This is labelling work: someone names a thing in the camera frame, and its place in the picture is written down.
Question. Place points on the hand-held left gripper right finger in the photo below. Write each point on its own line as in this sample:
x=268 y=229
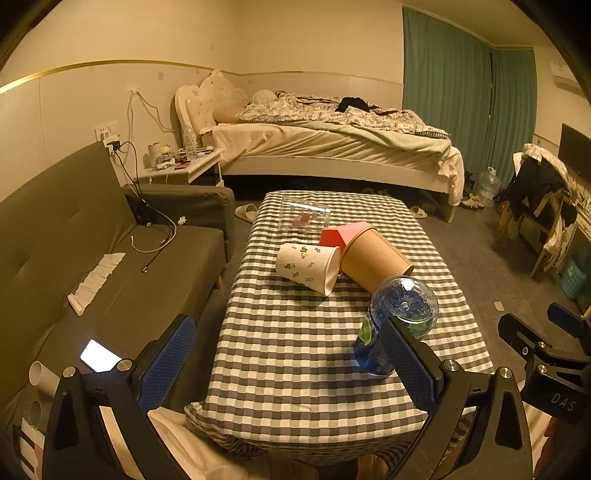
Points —
x=406 y=364

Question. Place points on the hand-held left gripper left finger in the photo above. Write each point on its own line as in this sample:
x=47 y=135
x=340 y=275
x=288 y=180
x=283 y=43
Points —
x=168 y=364

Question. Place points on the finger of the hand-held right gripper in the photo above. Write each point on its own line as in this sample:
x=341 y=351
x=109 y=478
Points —
x=517 y=332
x=567 y=318

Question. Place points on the clear blue plastic cup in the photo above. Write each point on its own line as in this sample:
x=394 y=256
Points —
x=397 y=314

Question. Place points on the brown paper cup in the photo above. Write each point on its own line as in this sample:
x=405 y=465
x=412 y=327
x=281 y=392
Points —
x=369 y=263

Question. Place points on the white leaf print paper cup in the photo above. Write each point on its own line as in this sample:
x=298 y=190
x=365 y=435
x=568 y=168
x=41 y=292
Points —
x=307 y=267

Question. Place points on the teal laundry basket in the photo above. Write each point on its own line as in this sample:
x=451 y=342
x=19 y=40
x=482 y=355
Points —
x=572 y=277

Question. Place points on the smartphone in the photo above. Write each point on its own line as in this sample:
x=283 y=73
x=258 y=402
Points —
x=100 y=355

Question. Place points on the person's white pants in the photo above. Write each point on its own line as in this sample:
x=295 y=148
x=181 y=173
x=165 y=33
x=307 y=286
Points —
x=184 y=445

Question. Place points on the white folded cloth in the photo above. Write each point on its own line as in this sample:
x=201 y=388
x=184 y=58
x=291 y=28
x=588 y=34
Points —
x=96 y=282

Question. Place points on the checkered tablecloth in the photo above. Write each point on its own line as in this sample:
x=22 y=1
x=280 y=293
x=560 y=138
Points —
x=286 y=350

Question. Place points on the white paper cups on sofa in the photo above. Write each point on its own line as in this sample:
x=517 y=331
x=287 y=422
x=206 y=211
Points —
x=44 y=378

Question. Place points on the wooden chair with clothes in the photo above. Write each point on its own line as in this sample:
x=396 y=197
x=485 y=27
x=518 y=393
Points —
x=540 y=194

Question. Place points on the pair of shoes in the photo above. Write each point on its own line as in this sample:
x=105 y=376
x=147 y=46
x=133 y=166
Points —
x=472 y=201

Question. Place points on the pink box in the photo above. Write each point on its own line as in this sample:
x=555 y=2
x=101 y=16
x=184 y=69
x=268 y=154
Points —
x=334 y=236

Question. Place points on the large water jug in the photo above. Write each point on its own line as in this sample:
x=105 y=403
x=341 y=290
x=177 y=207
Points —
x=488 y=187

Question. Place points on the black charger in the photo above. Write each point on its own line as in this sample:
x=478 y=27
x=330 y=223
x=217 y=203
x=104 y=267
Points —
x=145 y=214

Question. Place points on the beige slipper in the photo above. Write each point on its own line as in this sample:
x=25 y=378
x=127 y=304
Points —
x=247 y=213
x=418 y=211

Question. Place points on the grey sofa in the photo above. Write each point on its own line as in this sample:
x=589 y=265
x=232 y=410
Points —
x=60 y=240

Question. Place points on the black television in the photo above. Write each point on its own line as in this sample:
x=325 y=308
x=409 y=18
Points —
x=575 y=150

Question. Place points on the white nightstand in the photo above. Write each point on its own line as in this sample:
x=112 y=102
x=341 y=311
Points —
x=184 y=173

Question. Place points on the white jar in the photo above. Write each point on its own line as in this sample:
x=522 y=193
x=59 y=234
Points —
x=157 y=152

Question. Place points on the green curtain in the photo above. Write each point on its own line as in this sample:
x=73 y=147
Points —
x=443 y=92
x=512 y=110

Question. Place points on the white bed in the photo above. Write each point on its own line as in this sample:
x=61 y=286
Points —
x=332 y=152

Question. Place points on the clear water bottle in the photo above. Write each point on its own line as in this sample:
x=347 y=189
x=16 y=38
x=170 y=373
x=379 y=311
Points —
x=190 y=141

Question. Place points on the white air conditioner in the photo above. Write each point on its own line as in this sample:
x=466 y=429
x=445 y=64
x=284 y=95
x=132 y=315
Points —
x=565 y=78

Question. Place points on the black garment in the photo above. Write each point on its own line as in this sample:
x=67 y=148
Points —
x=353 y=104

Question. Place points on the floral blanket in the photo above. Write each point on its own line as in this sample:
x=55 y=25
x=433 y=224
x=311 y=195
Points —
x=318 y=113

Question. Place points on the white pillow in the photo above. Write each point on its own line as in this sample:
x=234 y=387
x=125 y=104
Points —
x=221 y=94

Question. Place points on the wall power strip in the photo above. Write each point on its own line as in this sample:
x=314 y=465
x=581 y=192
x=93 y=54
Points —
x=112 y=145

